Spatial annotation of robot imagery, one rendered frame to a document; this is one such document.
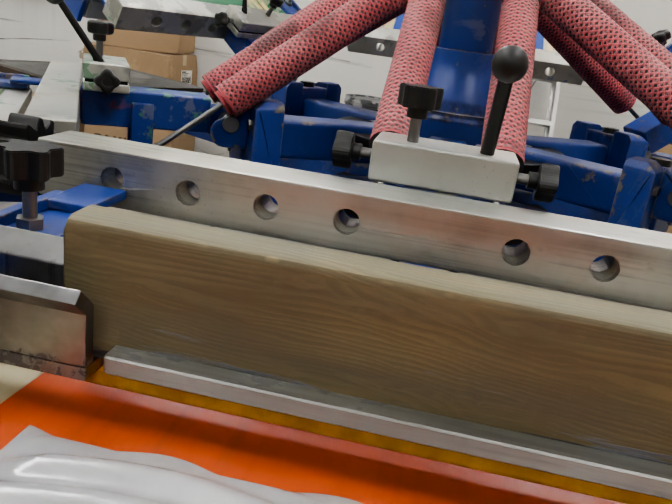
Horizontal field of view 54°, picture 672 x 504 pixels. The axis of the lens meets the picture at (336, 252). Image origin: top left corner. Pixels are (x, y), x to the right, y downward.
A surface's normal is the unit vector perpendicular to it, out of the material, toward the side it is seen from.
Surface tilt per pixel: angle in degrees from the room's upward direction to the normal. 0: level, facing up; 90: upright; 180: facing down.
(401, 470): 0
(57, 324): 90
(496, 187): 90
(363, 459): 0
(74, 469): 32
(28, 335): 90
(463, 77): 63
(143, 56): 89
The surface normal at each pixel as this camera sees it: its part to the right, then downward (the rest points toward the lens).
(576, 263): -0.18, 0.30
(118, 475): 0.08, -0.64
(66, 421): 0.13, -0.94
